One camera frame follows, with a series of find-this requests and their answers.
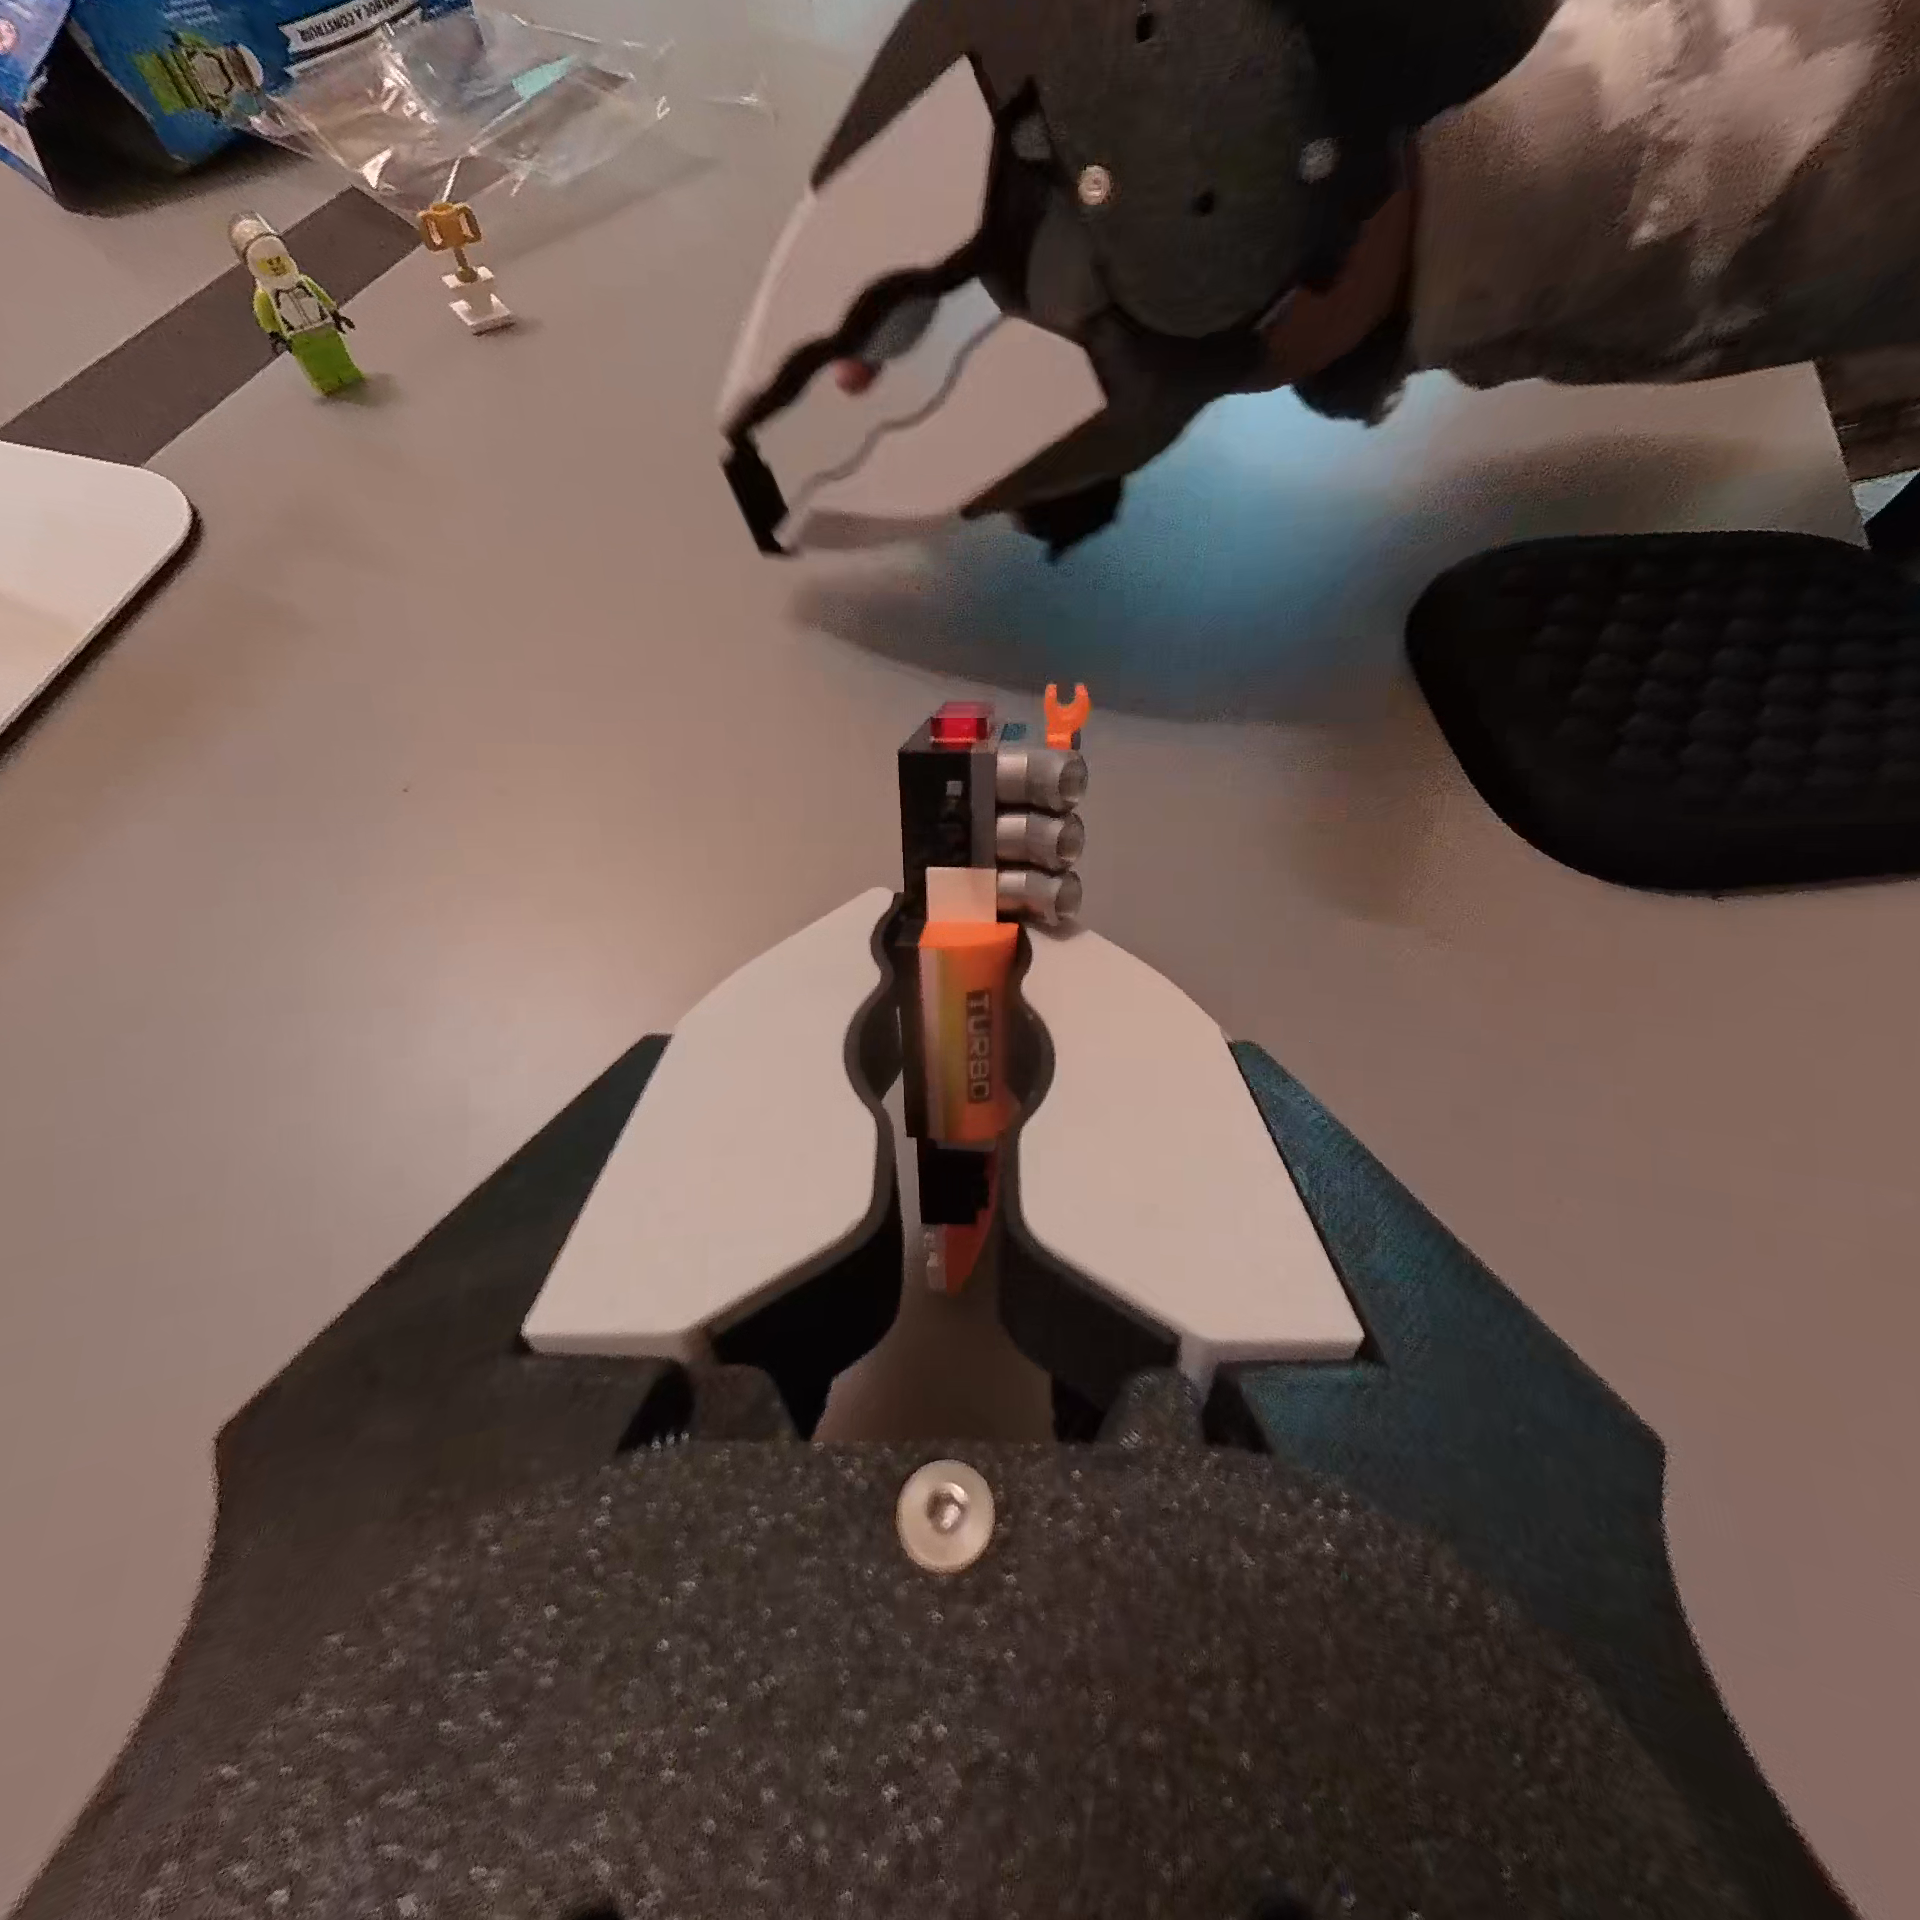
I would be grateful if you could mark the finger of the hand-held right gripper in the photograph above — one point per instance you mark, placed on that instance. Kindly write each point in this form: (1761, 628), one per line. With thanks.
(960, 450)
(858, 226)

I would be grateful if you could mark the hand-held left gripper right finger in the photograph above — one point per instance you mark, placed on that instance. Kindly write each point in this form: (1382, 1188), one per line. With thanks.
(1185, 1185)

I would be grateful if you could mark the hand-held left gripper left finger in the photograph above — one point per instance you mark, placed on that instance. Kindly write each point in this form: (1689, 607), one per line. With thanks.
(718, 1169)

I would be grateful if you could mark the orange small clip piece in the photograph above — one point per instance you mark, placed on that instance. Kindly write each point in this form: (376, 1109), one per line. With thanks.
(1067, 715)

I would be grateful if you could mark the orange white lego car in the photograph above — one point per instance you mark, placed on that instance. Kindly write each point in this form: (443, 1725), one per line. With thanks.
(960, 989)

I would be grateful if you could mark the white book stand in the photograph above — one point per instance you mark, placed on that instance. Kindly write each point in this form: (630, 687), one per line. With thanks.
(77, 571)

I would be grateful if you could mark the person's right forearm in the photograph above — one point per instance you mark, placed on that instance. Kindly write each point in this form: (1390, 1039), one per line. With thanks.
(1651, 181)

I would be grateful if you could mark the small gold trophy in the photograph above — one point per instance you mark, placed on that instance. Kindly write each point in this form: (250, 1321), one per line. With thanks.
(467, 265)

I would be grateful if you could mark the clear plastic bag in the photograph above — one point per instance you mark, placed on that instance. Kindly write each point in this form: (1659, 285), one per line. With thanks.
(481, 87)

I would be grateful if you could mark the green minifigure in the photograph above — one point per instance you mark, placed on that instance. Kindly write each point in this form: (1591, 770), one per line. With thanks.
(301, 312)

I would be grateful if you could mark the blue cardboard box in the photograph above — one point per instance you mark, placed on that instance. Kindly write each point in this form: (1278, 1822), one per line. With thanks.
(211, 59)

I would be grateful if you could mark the black textured pad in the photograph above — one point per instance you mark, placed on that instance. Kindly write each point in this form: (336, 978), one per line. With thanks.
(1680, 707)

